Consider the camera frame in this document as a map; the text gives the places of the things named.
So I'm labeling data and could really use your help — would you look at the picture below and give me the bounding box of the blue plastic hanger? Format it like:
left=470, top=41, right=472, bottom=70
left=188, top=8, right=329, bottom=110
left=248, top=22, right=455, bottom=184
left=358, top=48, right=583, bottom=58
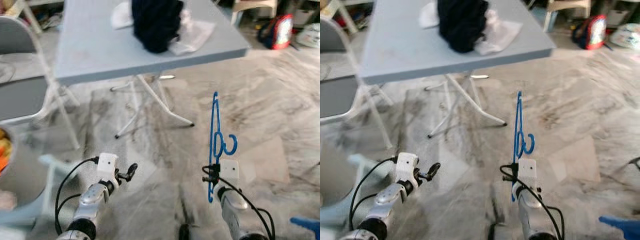
left=207, top=91, right=238, bottom=203
left=511, top=91, right=536, bottom=202

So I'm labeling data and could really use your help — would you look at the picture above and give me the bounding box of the black shirt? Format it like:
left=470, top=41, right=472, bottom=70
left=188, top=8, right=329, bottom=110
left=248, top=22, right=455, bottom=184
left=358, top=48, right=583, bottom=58
left=436, top=0, right=490, bottom=54
left=131, top=0, right=185, bottom=54

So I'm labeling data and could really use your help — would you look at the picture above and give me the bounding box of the blue garment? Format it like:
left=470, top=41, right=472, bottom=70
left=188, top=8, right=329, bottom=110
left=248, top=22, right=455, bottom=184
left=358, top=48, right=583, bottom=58
left=290, top=216, right=321, bottom=240
left=598, top=215, right=640, bottom=240

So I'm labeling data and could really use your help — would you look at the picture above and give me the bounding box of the grey white folding chair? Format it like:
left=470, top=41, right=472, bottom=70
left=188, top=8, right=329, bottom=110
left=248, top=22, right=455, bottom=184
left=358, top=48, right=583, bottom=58
left=0, top=15, right=81, bottom=151
left=320, top=17, right=396, bottom=151

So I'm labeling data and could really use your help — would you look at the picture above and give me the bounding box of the grey folding table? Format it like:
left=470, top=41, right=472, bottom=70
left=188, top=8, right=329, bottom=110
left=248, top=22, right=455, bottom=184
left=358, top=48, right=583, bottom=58
left=54, top=0, right=251, bottom=140
left=359, top=0, right=557, bottom=138

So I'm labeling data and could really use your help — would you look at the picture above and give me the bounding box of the white cloth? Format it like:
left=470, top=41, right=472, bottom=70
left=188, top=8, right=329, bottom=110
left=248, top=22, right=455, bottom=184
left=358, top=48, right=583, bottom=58
left=419, top=1, right=523, bottom=56
left=110, top=1, right=217, bottom=56

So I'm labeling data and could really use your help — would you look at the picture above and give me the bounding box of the red blue backpack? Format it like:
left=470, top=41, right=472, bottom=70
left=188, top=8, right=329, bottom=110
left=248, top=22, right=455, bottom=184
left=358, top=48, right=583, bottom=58
left=571, top=14, right=608, bottom=51
left=257, top=13, right=295, bottom=51

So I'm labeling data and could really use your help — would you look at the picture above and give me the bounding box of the white printed plastic bag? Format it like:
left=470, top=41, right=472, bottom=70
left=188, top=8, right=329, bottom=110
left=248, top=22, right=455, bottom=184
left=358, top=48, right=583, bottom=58
left=611, top=22, right=640, bottom=51
left=296, top=22, right=321, bottom=49

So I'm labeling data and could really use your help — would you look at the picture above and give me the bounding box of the beige plastic chair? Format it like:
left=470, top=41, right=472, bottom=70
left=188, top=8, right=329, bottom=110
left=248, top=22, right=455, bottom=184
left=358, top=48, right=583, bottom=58
left=542, top=0, right=592, bottom=32
left=231, top=0, right=278, bottom=26

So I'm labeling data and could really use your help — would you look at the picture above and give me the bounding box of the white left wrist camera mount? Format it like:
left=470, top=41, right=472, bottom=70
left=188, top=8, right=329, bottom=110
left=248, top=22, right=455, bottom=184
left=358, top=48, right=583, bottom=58
left=396, top=153, right=420, bottom=183
left=96, top=153, right=120, bottom=183

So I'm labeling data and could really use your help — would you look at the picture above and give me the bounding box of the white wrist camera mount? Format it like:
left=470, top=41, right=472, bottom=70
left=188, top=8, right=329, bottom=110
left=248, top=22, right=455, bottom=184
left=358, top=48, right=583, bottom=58
left=396, top=153, right=420, bottom=183
left=517, top=158, right=538, bottom=190
left=219, top=159, right=243, bottom=188
left=96, top=153, right=120, bottom=183

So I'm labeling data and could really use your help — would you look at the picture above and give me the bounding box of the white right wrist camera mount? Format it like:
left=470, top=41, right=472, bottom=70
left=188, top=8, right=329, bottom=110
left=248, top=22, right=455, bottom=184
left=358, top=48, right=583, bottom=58
left=517, top=158, right=538, bottom=190
left=219, top=159, right=243, bottom=188

